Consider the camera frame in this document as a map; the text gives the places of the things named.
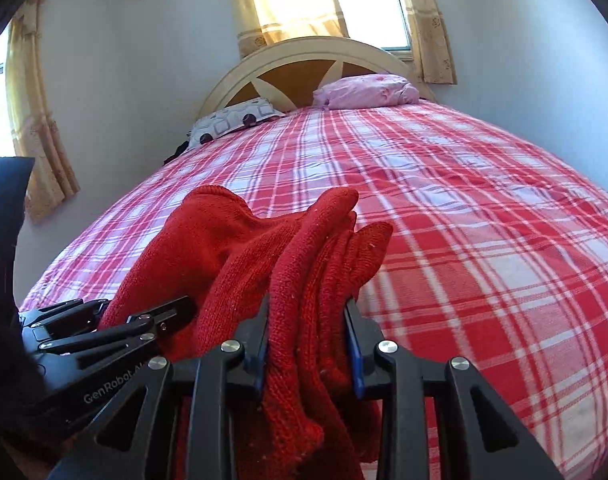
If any pink floral pillow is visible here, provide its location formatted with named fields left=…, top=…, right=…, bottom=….
left=311, top=74, right=421, bottom=111

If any grey patterned pillow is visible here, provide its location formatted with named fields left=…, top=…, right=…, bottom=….
left=186, top=97, right=287, bottom=151

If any wide yellow curtain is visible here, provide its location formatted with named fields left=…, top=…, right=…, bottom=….
left=219, top=0, right=352, bottom=58

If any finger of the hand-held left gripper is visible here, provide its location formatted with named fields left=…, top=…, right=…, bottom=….
left=19, top=299, right=110, bottom=342
left=36, top=296, right=195, bottom=361

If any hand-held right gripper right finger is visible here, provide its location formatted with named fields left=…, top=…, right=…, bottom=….
left=344, top=297, right=565, bottom=480

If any long yellow side curtain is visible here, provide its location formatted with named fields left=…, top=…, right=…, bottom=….
left=5, top=0, right=81, bottom=223

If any cream wooden headboard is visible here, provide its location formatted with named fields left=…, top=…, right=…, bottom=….
left=198, top=35, right=437, bottom=121

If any dark cloth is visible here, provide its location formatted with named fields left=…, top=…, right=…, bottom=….
left=163, top=140, right=191, bottom=165

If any red knitted sweater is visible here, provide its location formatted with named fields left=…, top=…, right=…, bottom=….
left=96, top=186, right=395, bottom=480

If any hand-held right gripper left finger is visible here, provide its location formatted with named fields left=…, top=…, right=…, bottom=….
left=49, top=292, right=271, bottom=480

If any red plaid bed sheet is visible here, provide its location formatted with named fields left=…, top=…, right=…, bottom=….
left=19, top=97, right=608, bottom=480

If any bright window behind headboard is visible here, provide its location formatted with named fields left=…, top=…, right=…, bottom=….
left=326, top=0, right=414, bottom=53

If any narrow yellow curtain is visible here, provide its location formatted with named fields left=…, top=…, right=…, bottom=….
left=391, top=0, right=457, bottom=86

